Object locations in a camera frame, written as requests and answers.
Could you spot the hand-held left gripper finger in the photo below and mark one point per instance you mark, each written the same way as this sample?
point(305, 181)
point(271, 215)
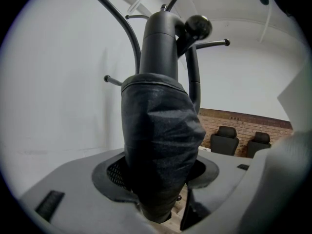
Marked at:
point(80, 203)

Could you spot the black office chair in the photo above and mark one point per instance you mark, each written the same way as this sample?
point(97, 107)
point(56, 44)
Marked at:
point(224, 142)
point(259, 144)

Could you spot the black metal coat rack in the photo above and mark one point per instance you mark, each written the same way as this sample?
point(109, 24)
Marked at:
point(194, 69)

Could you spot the white desk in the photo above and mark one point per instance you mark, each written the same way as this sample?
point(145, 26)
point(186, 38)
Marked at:
point(204, 150)

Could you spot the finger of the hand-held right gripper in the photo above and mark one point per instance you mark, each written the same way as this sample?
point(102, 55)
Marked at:
point(219, 196)

